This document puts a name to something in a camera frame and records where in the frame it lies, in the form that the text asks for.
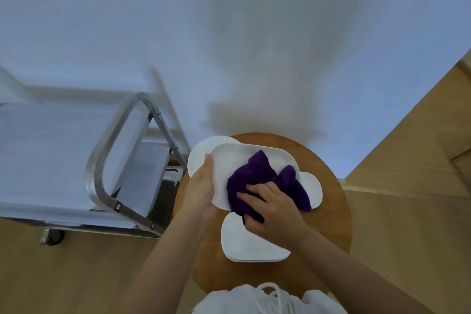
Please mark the person's right hand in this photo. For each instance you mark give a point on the person's right hand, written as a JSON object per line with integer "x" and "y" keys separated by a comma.
{"x": 279, "y": 214}

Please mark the person's left hand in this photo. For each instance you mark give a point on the person's left hand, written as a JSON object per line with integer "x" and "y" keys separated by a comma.
{"x": 198, "y": 192}

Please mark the white oblong serving plate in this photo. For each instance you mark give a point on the white oblong serving plate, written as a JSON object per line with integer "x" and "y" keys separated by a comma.
{"x": 228, "y": 163}
{"x": 243, "y": 244}

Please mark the stack of white round plates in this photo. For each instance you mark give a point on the stack of white round plates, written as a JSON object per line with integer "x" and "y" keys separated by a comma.
{"x": 200, "y": 150}

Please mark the stack of white rectangular plates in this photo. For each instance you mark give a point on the stack of white rectangular plates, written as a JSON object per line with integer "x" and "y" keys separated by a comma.
{"x": 314, "y": 188}

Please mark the purple cleaning cloth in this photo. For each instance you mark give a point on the purple cleaning cloth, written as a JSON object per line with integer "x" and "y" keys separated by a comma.
{"x": 257, "y": 170}

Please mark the steel three-tier cart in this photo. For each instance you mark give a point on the steel three-tier cart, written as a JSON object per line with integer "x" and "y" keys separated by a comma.
{"x": 44, "y": 155}

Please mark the person's left forearm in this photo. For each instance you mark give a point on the person's left forearm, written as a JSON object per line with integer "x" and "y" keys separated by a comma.
{"x": 154, "y": 269}

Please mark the person's right forearm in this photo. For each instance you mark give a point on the person's right forearm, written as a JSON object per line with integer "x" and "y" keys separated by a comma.
{"x": 360, "y": 280}

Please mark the person's white garment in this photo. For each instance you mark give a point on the person's white garment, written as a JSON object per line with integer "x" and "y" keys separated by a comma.
{"x": 220, "y": 302}

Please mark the round wooden side table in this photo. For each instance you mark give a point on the round wooden side table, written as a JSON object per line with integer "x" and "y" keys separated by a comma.
{"x": 331, "y": 221}

